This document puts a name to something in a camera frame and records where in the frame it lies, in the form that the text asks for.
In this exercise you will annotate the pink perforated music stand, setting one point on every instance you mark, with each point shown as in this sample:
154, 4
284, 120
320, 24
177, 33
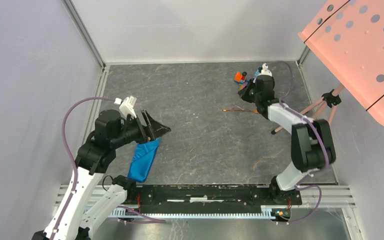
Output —
347, 36

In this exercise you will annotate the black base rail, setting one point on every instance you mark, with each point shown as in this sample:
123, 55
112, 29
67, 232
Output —
207, 201

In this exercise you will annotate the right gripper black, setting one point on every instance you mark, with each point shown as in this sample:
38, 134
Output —
242, 93

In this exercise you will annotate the blue cloth napkin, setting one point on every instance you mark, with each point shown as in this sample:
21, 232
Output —
142, 161

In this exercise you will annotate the toy brick set colourful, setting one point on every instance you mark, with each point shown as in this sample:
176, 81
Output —
241, 77

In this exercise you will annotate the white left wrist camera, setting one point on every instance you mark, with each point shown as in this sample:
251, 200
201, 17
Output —
126, 106

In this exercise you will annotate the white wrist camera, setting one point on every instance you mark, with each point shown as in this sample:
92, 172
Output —
126, 106
265, 70

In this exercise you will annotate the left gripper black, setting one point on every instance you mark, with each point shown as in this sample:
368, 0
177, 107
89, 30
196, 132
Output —
156, 129

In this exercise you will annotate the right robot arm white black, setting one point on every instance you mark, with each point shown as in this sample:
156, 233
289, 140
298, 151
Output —
312, 147

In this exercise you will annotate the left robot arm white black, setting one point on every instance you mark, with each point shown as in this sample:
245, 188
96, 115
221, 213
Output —
72, 220

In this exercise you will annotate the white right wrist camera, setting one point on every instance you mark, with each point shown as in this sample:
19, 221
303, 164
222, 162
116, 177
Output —
265, 70

